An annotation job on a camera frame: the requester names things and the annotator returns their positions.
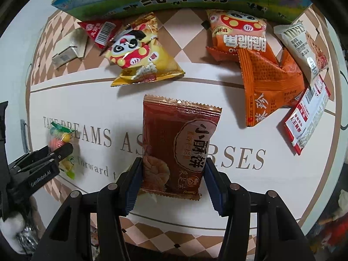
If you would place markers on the yellow panda snack packet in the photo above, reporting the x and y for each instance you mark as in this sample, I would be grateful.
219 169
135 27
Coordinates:
152 59

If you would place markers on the brown biscuit snack packet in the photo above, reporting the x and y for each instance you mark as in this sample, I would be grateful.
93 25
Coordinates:
174 130

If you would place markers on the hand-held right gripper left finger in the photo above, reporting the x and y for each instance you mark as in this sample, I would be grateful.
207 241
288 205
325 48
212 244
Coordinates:
132 191

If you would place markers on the red triangular snack packet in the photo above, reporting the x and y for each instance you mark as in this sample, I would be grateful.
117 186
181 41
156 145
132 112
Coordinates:
95 30

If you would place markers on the checkered printed table mat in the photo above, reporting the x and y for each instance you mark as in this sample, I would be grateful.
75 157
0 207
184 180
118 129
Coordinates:
81 100

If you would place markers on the white cereal bar packet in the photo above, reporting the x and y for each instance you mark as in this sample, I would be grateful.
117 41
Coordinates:
299 43

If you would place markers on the colourful plastic bags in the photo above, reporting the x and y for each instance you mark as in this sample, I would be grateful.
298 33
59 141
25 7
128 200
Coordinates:
334 223

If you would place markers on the clear colourful candy packet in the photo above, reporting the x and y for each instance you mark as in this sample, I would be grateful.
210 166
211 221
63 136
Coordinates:
58 137

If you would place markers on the red and white snack packet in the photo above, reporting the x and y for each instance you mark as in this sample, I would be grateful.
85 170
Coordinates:
307 114

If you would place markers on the orange panda snack packet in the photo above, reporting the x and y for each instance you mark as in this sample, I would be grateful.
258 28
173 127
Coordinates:
239 38

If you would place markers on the plain orange snack packet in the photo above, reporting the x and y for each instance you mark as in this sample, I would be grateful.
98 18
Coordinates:
266 87

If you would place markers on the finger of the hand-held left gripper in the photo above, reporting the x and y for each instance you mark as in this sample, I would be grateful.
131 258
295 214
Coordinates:
51 155

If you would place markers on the crumpled silver foil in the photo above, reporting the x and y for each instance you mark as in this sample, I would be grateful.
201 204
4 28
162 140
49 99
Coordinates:
28 239

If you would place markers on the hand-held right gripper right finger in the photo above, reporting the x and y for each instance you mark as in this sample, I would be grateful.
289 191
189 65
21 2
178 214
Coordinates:
217 191

